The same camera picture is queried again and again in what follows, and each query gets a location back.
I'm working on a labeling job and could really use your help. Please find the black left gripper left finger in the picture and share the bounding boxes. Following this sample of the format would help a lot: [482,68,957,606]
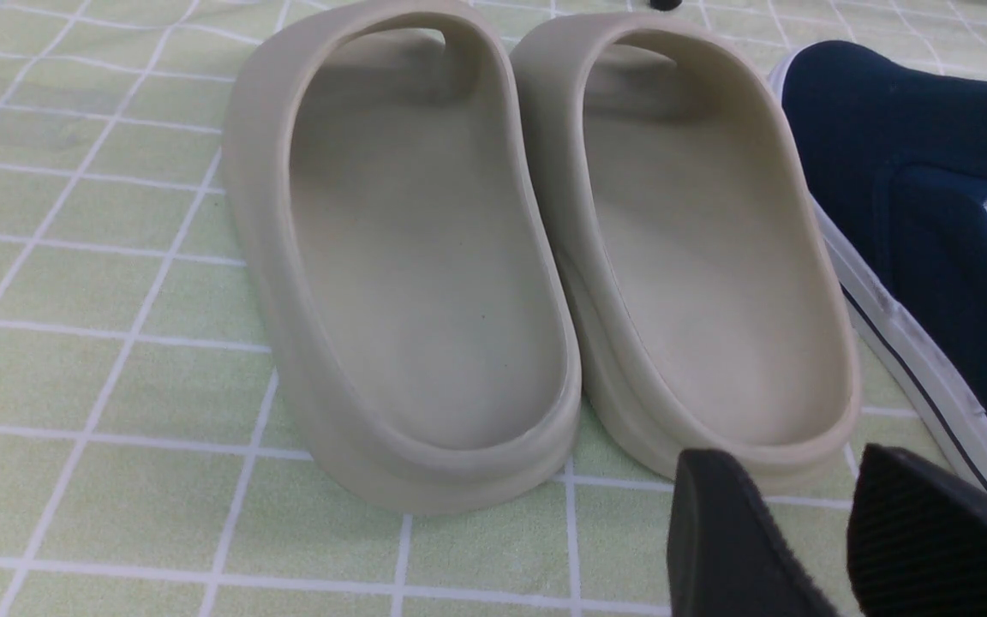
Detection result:
[667,449,839,616]

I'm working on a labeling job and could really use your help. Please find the tan slide sandal far left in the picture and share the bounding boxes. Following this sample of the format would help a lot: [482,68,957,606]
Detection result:
[222,1,581,515]

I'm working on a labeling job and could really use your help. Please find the tan slide sandal inner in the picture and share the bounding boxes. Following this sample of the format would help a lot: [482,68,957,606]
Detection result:
[511,12,861,494]

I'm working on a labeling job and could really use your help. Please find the navy slip-on shoe with paper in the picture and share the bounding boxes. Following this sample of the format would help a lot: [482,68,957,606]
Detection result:
[769,40,987,492]

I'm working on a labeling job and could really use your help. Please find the tan slide sandal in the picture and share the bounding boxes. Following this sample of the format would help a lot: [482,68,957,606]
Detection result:
[511,12,861,494]
[222,1,581,515]

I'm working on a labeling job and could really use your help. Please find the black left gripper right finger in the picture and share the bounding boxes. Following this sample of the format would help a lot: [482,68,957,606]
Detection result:
[846,444,987,616]

